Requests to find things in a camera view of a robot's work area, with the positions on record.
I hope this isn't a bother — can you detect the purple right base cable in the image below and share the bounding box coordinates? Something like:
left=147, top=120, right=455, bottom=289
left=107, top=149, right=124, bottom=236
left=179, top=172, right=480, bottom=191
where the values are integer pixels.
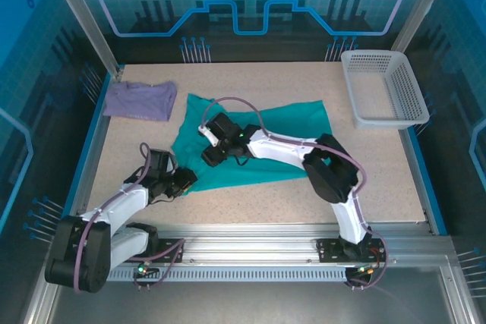
left=346, top=236, right=391, bottom=291

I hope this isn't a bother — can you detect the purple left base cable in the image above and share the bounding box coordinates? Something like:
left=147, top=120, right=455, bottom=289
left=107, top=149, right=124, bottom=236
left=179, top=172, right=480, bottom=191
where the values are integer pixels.
left=125, top=239, right=187, bottom=291

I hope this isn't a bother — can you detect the aluminium mounting rail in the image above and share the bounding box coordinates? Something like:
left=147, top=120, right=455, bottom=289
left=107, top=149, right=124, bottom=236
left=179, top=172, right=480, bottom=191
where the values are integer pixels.
left=51, top=223, right=455, bottom=264

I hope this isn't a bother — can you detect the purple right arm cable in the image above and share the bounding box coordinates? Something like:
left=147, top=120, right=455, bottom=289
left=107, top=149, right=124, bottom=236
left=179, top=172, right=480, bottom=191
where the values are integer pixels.
left=203, top=96, right=385, bottom=249

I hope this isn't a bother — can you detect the aluminium frame post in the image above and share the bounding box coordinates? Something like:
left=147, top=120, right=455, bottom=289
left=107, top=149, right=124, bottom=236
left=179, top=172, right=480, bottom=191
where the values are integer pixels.
left=40, top=0, right=125, bottom=83
left=390, top=0, right=459, bottom=60

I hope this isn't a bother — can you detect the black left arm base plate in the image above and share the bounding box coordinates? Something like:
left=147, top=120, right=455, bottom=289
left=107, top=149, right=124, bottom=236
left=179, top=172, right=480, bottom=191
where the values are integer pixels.
left=115, top=238, right=186, bottom=264

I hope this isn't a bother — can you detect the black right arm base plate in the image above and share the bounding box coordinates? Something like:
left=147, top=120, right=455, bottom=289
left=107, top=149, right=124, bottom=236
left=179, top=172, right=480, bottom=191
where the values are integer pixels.
left=316, top=236, right=392, bottom=263

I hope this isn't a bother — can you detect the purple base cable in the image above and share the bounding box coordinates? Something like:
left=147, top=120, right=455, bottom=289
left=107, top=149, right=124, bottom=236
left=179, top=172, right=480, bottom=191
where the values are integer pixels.
left=125, top=239, right=187, bottom=291
left=346, top=236, right=391, bottom=291

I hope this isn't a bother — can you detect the folded purple t-shirt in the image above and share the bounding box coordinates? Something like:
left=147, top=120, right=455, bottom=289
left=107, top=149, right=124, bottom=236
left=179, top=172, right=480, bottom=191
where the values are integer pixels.
left=102, top=80, right=178, bottom=123

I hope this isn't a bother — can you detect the white perforated plastic basket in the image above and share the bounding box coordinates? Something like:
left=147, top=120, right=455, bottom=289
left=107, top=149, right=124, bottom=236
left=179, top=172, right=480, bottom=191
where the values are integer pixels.
left=340, top=49, right=431, bottom=131

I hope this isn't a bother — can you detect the slotted grey cable duct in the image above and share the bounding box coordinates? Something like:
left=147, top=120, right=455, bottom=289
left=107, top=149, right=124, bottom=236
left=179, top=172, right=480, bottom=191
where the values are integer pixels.
left=106, top=266, right=361, bottom=283

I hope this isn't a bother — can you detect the teal t-shirt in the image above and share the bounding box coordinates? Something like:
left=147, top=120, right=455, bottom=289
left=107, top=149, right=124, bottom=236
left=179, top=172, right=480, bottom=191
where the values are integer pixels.
left=169, top=93, right=333, bottom=193

